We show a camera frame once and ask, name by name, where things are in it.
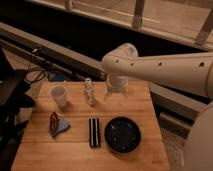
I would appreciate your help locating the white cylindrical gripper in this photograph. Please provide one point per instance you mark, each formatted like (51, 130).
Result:
(116, 84)

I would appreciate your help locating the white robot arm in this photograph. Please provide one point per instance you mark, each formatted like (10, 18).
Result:
(191, 73)

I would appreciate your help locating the black ceramic bowl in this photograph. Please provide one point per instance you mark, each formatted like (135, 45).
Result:
(122, 134)

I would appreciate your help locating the dark furniture at left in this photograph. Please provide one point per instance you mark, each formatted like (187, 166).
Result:
(13, 97)

